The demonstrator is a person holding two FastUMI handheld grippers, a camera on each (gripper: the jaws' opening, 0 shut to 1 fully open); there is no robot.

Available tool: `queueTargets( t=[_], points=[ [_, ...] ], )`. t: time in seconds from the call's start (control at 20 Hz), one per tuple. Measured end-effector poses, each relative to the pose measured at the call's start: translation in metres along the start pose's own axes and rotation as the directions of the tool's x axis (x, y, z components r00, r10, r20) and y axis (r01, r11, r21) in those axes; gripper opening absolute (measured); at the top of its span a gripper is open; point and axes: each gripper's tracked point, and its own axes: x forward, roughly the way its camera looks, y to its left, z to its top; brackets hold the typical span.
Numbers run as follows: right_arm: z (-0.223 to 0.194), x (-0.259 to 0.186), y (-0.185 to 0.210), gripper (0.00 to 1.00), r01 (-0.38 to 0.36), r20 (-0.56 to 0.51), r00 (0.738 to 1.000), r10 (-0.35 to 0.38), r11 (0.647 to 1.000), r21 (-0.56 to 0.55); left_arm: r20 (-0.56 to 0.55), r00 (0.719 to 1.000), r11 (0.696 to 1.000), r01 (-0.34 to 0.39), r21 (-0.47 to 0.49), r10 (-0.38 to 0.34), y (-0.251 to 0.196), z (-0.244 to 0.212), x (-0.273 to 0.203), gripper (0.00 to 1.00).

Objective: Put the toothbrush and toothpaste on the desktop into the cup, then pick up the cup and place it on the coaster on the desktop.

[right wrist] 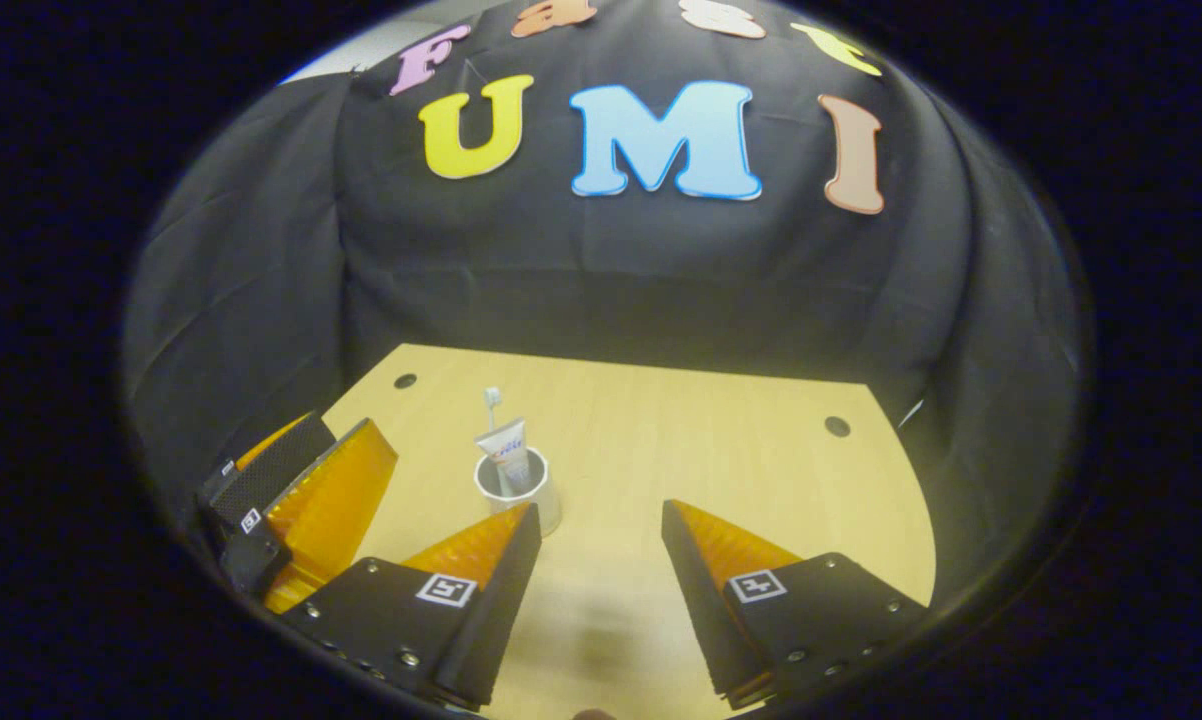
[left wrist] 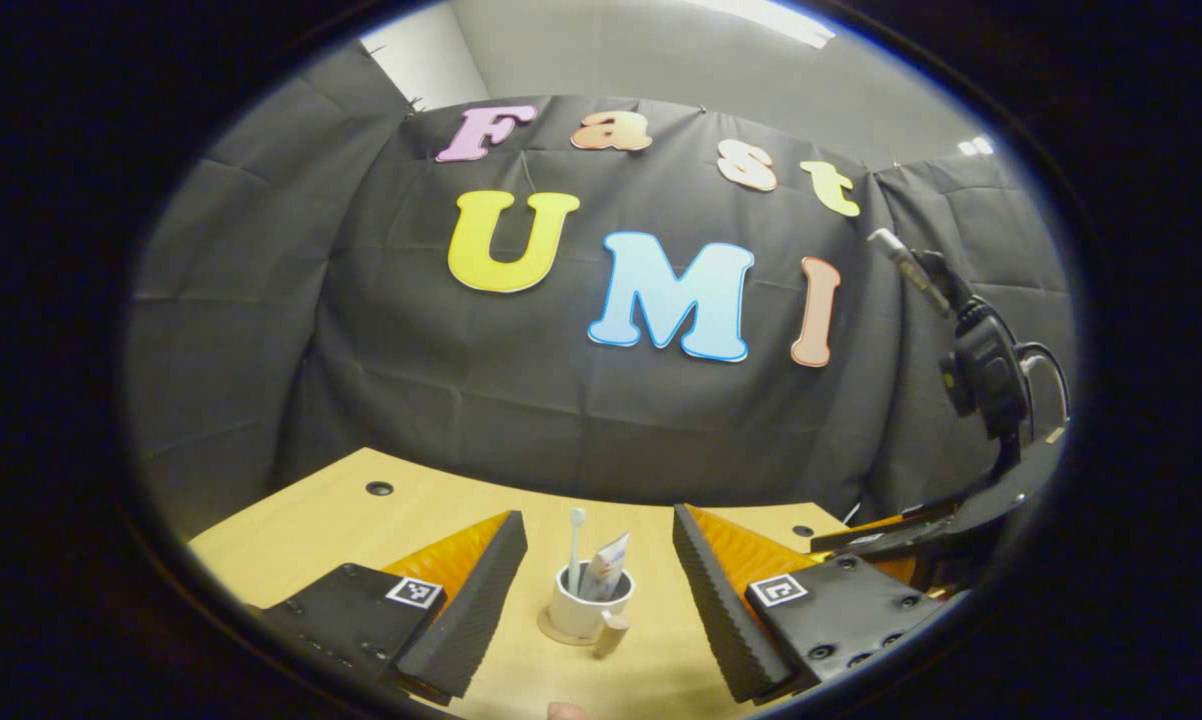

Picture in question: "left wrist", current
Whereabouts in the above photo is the white toothpaste tube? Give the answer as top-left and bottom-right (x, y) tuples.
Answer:
(586, 531), (631, 602)

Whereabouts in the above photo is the pale grey toothbrush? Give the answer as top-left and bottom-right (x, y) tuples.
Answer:
(567, 508), (588, 599)

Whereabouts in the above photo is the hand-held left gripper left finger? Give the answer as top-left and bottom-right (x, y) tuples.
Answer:
(261, 510), (529, 706)

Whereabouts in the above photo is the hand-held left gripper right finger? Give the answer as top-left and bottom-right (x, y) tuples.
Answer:
(672, 503), (949, 707)

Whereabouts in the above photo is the long ceiling light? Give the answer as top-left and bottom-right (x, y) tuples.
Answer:
(701, 0), (837, 49)

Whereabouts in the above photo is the black backdrop cloth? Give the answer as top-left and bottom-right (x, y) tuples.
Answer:
(126, 40), (1077, 541)

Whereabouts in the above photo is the white cup with wooden handle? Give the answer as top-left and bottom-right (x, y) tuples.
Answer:
(548, 560), (636, 660)

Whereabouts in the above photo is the round wooden coaster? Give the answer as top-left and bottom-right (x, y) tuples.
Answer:
(538, 605), (604, 647)

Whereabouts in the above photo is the light wooden desktop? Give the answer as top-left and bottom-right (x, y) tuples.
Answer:
(189, 447), (852, 720)

